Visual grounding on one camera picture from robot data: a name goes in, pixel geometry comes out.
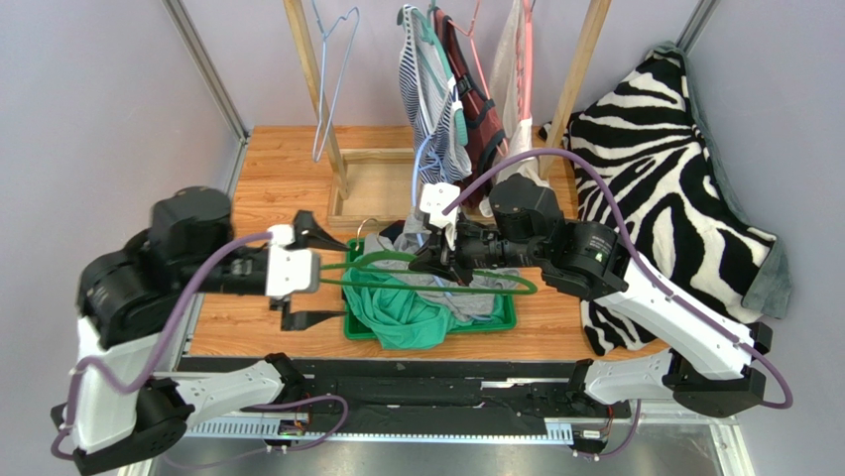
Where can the green plastic tray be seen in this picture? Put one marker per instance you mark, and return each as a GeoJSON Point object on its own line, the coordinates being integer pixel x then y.
{"type": "Point", "coordinates": [365, 275]}

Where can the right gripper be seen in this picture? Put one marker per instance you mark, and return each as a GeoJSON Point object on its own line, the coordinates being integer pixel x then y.
{"type": "Point", "coordinates": [452, 262]}

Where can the zebra print blanket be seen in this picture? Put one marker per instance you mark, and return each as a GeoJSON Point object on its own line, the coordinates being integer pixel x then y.
{"type": "Point", "coordinates": [647, 143]}

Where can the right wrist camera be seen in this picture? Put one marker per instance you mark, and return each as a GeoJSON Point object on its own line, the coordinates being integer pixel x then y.
{"type": "Point", "coordinates": [435, 198]}

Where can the thin pink wire hanger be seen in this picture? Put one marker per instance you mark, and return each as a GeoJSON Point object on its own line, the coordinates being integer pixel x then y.
{"type": "Point", "coordinates": [469, 34]}

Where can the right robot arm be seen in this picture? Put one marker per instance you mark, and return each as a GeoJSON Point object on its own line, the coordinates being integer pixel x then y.
{"type": "Point", "coordinates": [707, 366]}

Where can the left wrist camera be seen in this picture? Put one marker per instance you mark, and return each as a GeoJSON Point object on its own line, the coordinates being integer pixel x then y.
{"type": "Point", "coordinates": [290, 271]}

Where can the wooden clothes rack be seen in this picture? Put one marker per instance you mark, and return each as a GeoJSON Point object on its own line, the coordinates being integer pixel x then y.
{"type": "Point", "coordinates": [367, 183]}

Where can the green velvet hanger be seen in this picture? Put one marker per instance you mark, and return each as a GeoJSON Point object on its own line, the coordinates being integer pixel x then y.
{"type": "Point", "coordinates": [356, 244]}

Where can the navy maroon tank top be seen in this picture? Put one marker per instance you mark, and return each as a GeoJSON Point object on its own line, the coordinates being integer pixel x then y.
{"type": "Point", "coordinates": [393, 231]}

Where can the blue striped tank top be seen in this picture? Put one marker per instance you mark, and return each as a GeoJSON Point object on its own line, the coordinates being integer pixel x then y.
{"type": "Point", "coordinates": [425, 110]}

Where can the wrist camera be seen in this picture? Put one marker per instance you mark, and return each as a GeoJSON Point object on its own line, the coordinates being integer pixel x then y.
{"type": "Point", "coordinates": [435, 198]}
{"type": "Point", "coordinates": [290, 271]}

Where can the green tank top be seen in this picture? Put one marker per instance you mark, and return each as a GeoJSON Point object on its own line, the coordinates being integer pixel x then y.
{"type": "Point", "coordinates": [402, 320]}

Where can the pink plastic hanger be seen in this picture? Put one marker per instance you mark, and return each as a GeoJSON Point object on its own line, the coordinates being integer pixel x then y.
{"type": "Point", "coordinates": [525, 59]}

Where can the white tank top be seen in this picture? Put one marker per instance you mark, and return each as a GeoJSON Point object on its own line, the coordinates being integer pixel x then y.
{"type": "Point", "coordinates": [502, 82]}

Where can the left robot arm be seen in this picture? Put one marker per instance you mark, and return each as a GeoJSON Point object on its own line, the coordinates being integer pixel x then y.
{"type": "Point", "coordinates": [131, 303]}

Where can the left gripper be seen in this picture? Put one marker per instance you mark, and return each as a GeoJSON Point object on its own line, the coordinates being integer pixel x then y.
{"type": "Point", "coordinates": [312, 236]}

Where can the teal plastic hanger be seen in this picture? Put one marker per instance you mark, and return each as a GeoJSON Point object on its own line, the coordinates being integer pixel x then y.
{"type": "Point", "coordinates": [434, 62]}

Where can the maroon printed tank top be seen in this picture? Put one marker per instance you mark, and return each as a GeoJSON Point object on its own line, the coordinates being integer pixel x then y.
{"type": "Point", "coordinates": [485, 132]}

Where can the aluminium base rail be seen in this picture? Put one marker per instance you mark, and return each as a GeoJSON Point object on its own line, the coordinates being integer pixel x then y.
{"type": "Point", "coordinates": [456, 417]}

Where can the light blue plastic hanger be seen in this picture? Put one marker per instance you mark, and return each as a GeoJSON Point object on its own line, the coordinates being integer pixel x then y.
{"type": "Point", "coordinates": [417, 178]}

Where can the grey tank top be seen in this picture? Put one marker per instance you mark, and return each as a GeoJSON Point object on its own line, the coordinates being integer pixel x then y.
{"type": "Point", "coordinates": [464, 307]}

